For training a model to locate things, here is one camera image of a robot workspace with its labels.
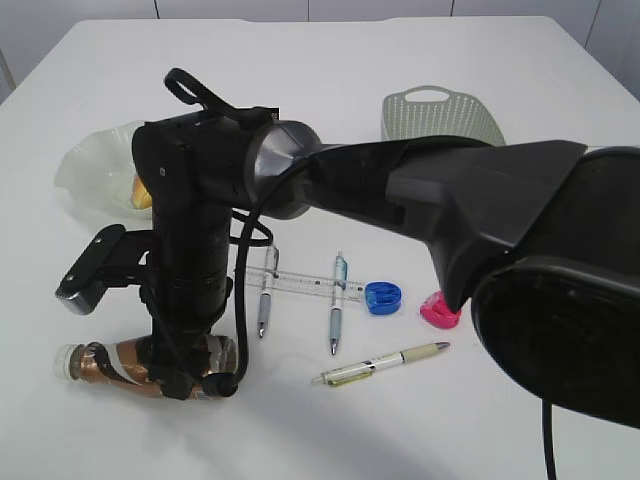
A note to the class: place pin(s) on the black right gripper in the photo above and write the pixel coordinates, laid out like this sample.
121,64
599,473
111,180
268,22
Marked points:
183,311

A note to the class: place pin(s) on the brown Nescafe coffee bottle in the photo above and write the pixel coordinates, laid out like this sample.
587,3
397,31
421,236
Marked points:
126,364

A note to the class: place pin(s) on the bread bun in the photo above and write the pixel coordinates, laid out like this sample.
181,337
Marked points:
140,197

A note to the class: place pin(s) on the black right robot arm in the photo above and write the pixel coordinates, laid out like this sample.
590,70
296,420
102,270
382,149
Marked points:
540,239

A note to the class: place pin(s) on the grey grip ballpoint pen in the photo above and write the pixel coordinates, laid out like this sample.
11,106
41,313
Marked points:
270,269

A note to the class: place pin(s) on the white beige ballpoint pen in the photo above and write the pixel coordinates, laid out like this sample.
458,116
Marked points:
364,369

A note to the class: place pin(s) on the blue grip ballpoint pen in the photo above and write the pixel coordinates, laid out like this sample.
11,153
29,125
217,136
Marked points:
338,289

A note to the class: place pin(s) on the blue pencil sharpener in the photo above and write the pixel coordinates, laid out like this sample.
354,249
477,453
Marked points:
382,298

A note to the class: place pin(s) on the pale green wavy plate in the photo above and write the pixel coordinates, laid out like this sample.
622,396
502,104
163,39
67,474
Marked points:
98,174

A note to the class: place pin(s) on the pink pencil sharpener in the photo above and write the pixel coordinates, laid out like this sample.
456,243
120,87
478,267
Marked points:
435,312

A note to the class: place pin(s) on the light green woven basket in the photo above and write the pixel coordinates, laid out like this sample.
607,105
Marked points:
432,111

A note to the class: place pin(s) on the clear plastic ruler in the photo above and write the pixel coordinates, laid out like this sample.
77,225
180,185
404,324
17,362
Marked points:
304,284

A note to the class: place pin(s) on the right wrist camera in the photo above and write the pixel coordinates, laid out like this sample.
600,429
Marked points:
113,259

